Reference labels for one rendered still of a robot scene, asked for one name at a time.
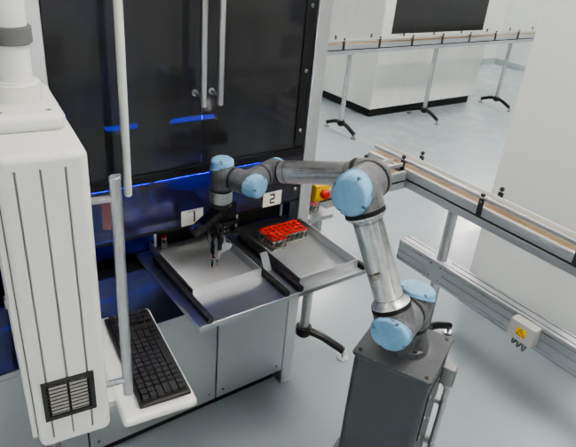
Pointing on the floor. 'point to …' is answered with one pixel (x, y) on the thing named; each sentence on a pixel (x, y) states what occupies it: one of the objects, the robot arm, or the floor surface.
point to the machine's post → (298, 208)
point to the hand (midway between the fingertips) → (213, 254)
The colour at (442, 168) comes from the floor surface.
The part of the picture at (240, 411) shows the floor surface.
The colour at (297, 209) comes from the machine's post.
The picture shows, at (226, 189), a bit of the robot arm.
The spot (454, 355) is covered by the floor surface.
